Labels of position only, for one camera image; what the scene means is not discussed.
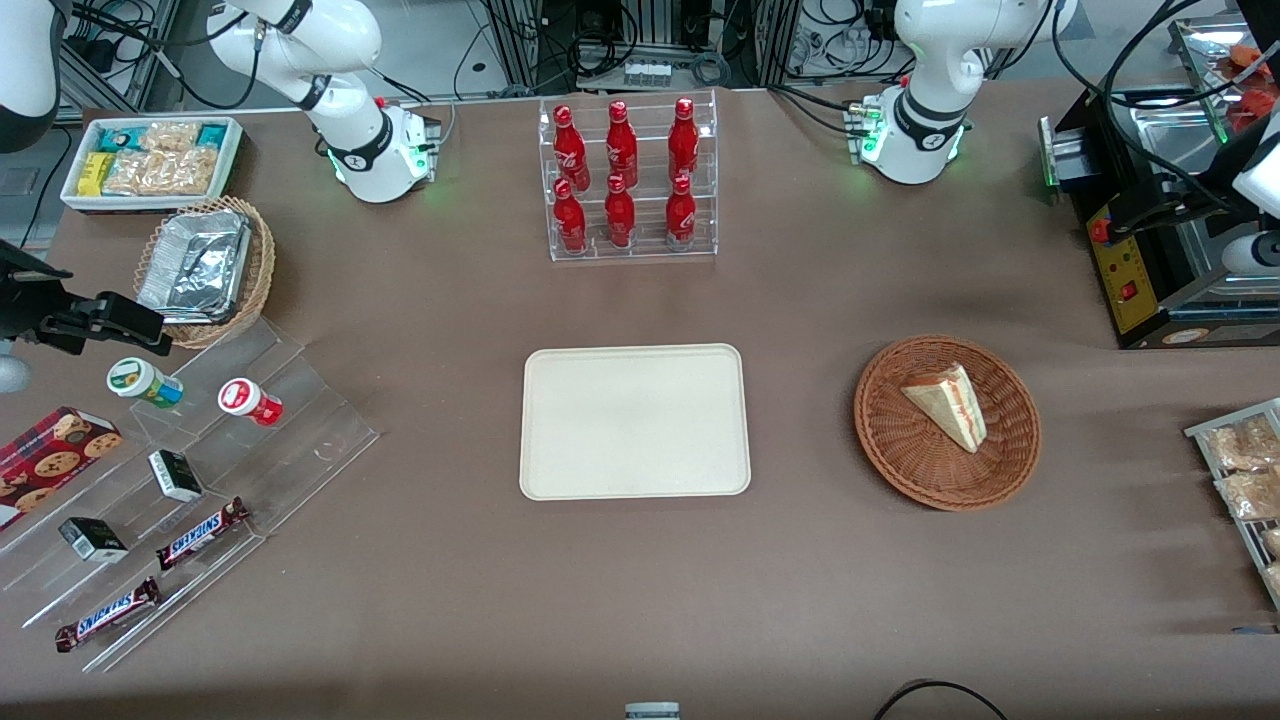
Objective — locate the clear acrylic bottle rack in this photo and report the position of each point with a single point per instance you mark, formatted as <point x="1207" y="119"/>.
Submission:
<point x="645" y="215"/>

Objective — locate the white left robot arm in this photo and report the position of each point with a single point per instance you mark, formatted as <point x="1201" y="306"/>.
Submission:
<point x="930" y="60"/>

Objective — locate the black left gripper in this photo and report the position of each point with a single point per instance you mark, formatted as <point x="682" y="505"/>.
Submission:
<point x="1178" y="194"/>

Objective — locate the teal snack packet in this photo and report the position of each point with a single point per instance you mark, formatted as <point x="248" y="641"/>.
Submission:
<point x="116" y="137"/>
<point x="212" y="134"/>

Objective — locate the metal tray with red items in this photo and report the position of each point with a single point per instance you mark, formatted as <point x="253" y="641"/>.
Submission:
<point x="1200" y="40"/>

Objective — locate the clear bag of snacks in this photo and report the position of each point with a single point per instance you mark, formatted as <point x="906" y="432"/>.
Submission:
<point x="1250" y="495"/>
<point x="1240" y="445"/>

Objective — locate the tan wicker basket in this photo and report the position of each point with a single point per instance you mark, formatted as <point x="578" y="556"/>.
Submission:
<point x="262" y="260"/>

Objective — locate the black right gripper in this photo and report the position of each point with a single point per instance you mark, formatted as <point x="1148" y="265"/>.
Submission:
<point x="22" y="300"/>

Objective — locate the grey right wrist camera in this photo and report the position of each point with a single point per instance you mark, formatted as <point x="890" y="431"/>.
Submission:
<point x="8" y="372"/>

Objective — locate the silver foil container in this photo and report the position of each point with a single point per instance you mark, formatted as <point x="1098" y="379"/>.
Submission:
<point x="195" y="265"/>

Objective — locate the black machine with yellow panel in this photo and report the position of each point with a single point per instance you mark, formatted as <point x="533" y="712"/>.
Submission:
<point x="1130" y="300"/>

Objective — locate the yellow snack packet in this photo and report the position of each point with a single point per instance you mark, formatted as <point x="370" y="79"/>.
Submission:
<point x="94" y="172"/>

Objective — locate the round brown wicker basket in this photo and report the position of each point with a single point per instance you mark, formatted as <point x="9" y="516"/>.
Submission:
<point x="900" y="450"/>

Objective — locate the red lid yogurt cup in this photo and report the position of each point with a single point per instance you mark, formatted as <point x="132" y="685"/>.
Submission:
<point x="248" y="400"/>

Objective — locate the white power strip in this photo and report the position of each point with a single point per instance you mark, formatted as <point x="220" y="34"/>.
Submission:
<point x="647" y="72"/>

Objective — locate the red cola bottle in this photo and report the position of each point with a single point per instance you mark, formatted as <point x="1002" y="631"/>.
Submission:
<point x="620" y="215"/>
<point x="570" y="220"/>
<point x="683" y="140"/>
<point x="621" y="145"/>
<point x="571" y="150"/>
<point x="681" y="212"/>

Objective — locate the green lid yogurt cup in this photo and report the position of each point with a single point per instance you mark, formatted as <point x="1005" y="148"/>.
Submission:
<point x="140" y="380"/>

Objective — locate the small clear cracker bag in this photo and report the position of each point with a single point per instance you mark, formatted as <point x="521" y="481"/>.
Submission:
<point x="170" y="135"/>

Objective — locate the beige rectangular tray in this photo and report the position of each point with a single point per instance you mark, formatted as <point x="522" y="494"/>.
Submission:
<point x="635" y="420"/>

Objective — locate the clear acrylic stepped display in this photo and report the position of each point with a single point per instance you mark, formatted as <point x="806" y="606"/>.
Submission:
<point x="290" y="440"/>

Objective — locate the triangle sandwich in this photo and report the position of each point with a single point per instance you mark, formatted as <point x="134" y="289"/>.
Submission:
<point x="950" y="405"/>

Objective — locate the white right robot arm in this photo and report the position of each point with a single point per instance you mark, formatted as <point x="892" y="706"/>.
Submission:
<point x="335" y="40"/>

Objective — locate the large clear cracker bag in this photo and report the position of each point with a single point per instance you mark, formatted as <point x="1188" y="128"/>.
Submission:
<point x="165" y="172"/>

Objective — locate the Snickers bar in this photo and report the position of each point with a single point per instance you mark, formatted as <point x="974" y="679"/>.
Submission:
<point x="200" y="533"/>
<point x="108" y="614"/>

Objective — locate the red cookie box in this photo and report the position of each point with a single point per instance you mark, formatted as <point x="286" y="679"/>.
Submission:
<point x="50" y="465"/>

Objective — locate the small black box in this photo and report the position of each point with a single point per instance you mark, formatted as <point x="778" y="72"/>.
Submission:
<point x="92" y="540"/>
<point x="176" y="476"/>

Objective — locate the tray of packaged snacks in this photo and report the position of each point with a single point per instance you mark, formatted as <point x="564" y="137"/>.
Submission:
<point x="1215" y="432"/>

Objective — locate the white snack bin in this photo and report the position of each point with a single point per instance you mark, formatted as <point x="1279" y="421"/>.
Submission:
<point x="232" y="160"/>

